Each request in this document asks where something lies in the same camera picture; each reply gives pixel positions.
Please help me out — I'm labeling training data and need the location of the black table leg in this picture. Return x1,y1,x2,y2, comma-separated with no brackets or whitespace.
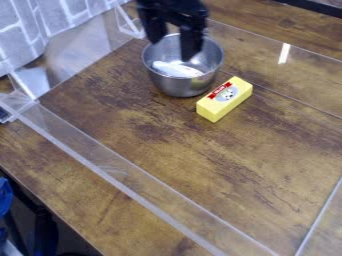
34,207,59,256

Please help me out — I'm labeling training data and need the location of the clear acrylic enclosure panel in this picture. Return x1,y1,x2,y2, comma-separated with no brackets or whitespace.
0,0,342,256

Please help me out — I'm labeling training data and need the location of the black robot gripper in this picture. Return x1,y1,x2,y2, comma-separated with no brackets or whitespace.
136,0,209,62

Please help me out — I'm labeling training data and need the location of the clear acrylic corner bracket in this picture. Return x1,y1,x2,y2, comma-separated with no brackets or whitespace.
115,5,146,39

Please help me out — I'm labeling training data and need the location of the silver fish in bowl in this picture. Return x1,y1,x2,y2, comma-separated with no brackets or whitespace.
151,61,203,78

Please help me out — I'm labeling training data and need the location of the stainless steel bowl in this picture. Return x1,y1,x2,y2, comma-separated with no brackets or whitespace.
142,33,225,98

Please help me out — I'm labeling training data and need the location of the blue object under table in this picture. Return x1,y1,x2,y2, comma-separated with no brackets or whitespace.
0,177,13,248

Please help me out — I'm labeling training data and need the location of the grey brick pattern cloth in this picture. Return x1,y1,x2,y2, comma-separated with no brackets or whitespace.
0,0,130,77

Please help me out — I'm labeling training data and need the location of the yellow butter block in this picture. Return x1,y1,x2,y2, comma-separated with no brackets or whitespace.
196,76,253,123

